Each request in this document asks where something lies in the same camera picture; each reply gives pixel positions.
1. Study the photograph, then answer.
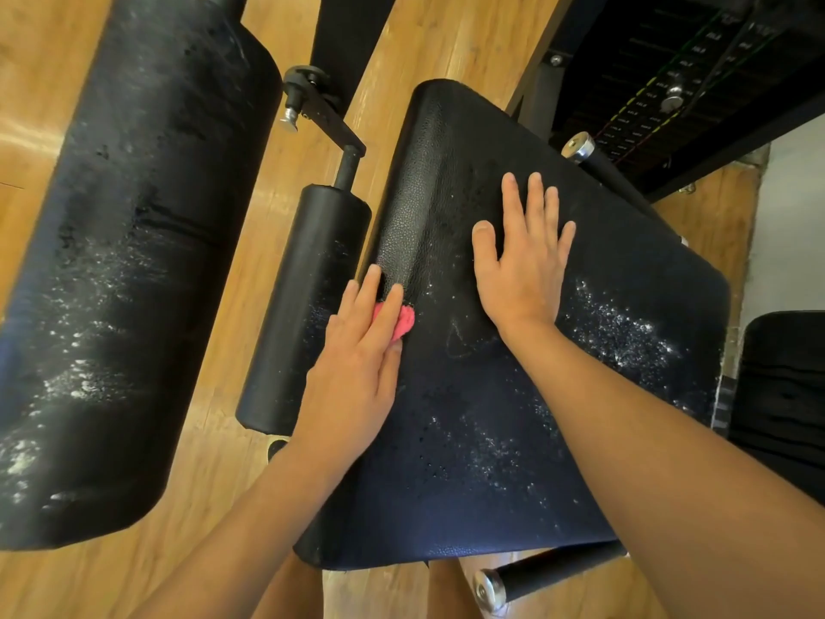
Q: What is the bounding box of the person's left hand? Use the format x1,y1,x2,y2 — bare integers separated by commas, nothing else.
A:
294,264,407,469

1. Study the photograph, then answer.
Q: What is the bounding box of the person's right hand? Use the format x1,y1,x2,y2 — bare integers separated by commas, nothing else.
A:
470,171,578,346

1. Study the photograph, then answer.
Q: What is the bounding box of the pink cleaning cloth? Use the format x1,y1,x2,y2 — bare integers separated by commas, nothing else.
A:
374,303,418,351

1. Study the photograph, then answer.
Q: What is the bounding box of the person's left forearm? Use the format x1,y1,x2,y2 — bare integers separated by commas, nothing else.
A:
129,442,360,619

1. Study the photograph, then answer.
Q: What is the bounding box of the person's right forearm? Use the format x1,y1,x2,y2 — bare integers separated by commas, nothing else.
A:
503,318,825,619

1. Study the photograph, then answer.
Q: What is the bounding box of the person's left leg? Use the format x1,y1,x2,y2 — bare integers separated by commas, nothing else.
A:
251,554,327,619

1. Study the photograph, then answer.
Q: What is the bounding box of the person's leg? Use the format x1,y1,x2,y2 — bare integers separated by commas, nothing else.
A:
251,554,327,619
425,558,486,619

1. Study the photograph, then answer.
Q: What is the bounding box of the person's right leg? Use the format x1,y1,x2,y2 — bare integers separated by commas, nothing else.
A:
425,558,486,619

